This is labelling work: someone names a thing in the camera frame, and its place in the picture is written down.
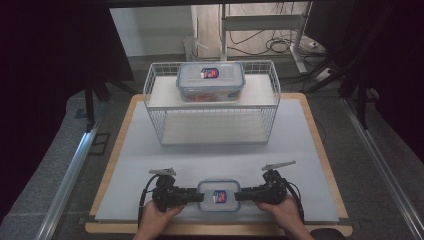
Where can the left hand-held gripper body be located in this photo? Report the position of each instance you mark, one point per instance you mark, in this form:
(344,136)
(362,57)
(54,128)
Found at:
(166,195)

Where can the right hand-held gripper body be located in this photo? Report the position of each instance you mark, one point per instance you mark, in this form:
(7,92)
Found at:
(273,193)

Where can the small clear lidded container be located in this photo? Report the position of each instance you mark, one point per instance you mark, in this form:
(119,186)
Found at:
(208,203)

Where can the large clear lidded container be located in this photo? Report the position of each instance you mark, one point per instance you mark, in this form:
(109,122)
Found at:
(220,81)

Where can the person's right hand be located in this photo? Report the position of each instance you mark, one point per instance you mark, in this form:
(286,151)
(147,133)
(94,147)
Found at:
(286,213)

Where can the person's left hand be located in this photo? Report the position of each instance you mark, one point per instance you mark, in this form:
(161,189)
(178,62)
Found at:
(155,220)

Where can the pale blue table mat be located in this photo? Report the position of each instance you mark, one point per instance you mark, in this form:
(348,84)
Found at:
(233,160)

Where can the black tripod stand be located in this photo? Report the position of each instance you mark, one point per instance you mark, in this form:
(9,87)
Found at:
(90,100)
(361,100)

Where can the white power strip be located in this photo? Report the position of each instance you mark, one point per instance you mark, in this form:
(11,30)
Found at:
(324,75)

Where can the black curtain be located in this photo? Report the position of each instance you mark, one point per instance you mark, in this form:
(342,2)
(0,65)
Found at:
(393,66)
(43,83)

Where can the black square floor frame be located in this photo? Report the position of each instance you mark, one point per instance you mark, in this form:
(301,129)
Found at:
(90,146)

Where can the aluminium rail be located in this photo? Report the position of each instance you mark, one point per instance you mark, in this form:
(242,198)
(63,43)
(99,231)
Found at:
(383,166)
(66,186)

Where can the white metal desk frame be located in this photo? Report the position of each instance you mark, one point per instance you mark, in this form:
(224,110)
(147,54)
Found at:
(263,22)

